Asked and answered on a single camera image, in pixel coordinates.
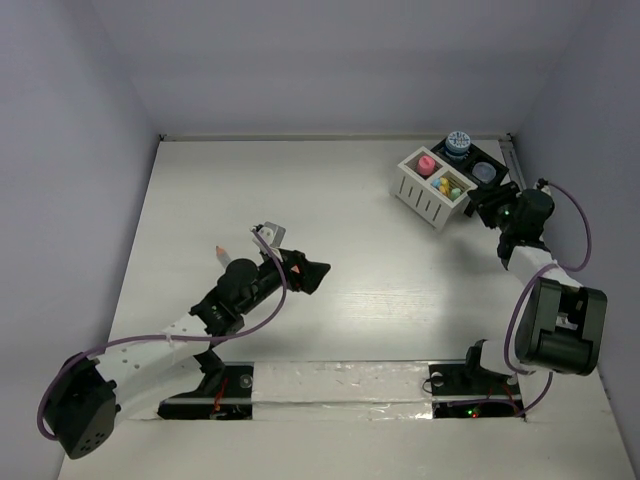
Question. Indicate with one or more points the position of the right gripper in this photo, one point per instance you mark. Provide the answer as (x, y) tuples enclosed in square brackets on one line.
[(486, 199)]

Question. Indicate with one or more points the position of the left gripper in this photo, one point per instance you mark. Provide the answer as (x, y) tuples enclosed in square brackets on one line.
[(307, 272)]

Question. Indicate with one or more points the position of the clear jar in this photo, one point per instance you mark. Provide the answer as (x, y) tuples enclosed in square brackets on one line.
[(484, 172)]

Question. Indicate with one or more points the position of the yellow marker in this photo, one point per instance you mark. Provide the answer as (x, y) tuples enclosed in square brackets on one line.
[(443, 189)]

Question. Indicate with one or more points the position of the blue lid jar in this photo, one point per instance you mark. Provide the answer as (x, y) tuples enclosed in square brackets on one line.
[(457, 145)]

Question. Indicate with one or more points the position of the pink cap bottle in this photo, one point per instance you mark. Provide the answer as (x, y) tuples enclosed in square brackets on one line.
[(426, 166)]

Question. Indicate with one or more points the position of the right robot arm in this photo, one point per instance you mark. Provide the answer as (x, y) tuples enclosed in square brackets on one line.
[(557, 323)]

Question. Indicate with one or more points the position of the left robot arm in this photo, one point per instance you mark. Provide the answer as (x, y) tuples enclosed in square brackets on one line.
[(96, 389)]

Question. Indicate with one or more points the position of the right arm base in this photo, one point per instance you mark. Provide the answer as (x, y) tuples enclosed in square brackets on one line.
[(466, 390)]

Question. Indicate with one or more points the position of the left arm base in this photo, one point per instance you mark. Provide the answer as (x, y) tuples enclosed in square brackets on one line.
[(224, 393)]

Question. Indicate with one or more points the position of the black and white organizer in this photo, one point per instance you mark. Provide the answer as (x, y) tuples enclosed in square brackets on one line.
[(429, 203)]

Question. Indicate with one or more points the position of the foil tape strip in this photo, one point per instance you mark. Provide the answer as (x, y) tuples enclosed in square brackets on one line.
[(341, 391)]

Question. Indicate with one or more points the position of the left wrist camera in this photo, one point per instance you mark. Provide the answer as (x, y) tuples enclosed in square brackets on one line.
[(271, 234)]

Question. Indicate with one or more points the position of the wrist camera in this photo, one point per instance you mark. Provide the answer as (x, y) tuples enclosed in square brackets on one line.
[(271, 234), (542, 185)]

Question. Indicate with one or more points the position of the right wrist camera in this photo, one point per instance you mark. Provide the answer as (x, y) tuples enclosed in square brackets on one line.
[(542, 185)]

